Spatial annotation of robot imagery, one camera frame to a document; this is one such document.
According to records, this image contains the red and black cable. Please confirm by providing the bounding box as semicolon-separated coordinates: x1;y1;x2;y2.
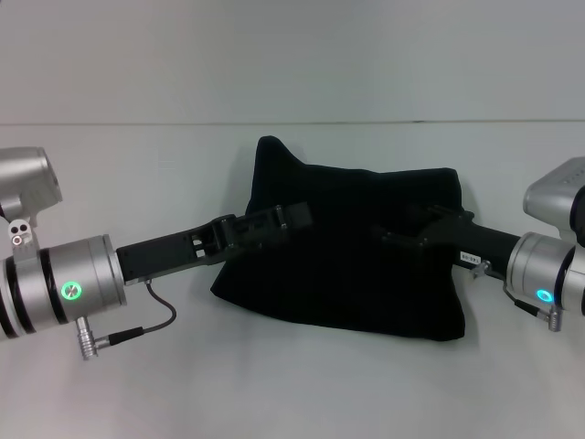
107;278;178;343

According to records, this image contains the wrist camera silver housing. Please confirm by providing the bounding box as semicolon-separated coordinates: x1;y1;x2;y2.
0;146;64;251
523;157;585;239

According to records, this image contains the right wrist camera silver housing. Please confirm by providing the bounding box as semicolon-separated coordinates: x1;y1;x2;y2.
523;157;585;239

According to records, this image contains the left wrist camera silver housing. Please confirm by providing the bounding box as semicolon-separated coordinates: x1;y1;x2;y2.
0;146;64;251

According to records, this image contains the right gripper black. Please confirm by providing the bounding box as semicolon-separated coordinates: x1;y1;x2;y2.
372;203;525;283

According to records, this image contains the grey cable on right arm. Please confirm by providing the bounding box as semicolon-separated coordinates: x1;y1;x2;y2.
502;283;549;316

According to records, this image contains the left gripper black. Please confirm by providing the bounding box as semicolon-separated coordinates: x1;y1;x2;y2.
116;200;314;287

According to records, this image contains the black shirt with FREE print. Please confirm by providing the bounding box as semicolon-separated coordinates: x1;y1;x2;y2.
209;135;467;343

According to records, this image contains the silver plug on left arm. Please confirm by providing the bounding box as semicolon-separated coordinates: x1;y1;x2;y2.
75;315;111;362

